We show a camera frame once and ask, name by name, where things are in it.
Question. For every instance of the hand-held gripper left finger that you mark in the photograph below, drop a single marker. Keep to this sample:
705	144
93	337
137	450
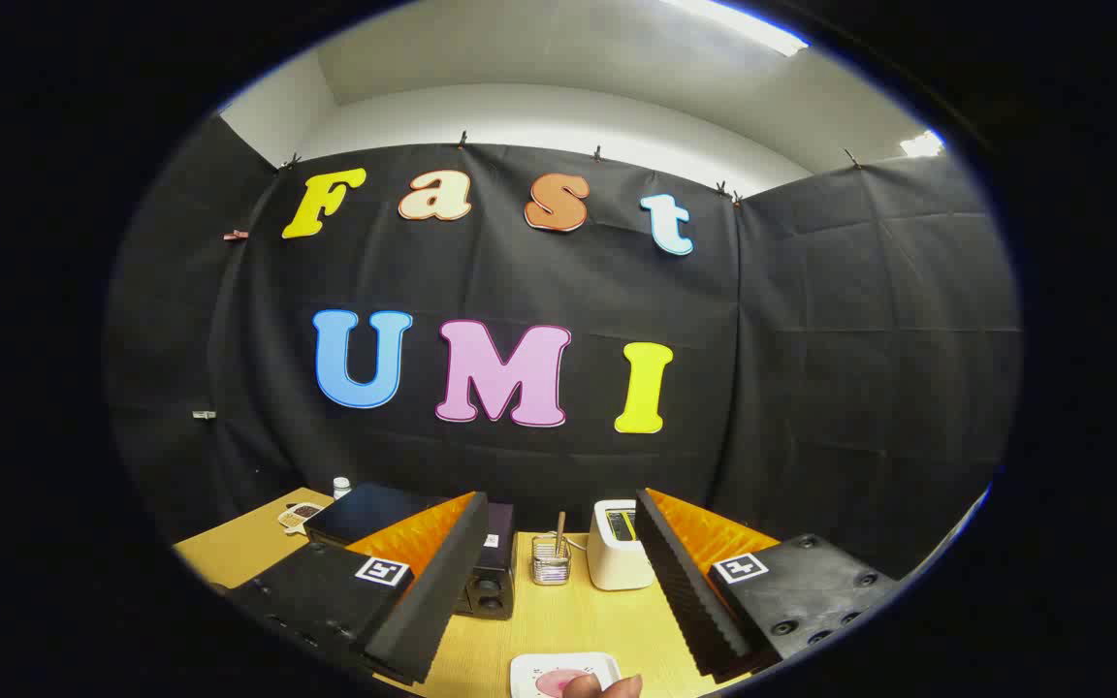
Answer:
442	572

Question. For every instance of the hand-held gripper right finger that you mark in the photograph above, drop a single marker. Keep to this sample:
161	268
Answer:
685	582

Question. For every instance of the black toaster oven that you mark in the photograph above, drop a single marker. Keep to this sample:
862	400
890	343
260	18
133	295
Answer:
369	512

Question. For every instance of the white square plate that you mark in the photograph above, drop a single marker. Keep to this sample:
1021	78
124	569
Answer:
529	669

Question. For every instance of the pink ham slice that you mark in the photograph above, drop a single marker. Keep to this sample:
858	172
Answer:
554	683

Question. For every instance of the white toaster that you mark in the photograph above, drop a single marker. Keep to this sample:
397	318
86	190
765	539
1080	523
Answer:
617	567

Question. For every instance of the clear glass utensil holder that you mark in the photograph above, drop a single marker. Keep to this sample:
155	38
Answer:
550	567

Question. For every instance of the small white bottle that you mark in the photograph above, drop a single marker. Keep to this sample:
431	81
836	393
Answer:
341	489

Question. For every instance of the white dish of beans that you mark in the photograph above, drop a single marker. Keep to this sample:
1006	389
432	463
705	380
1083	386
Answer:
302	515

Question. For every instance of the black backdrop cloth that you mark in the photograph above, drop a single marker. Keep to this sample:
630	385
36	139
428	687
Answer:
811	388

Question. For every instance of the small ceiling light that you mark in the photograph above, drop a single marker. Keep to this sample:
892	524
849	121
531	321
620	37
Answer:
922	144

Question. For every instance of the long ceiling light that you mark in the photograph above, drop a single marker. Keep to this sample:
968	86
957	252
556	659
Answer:
743	24

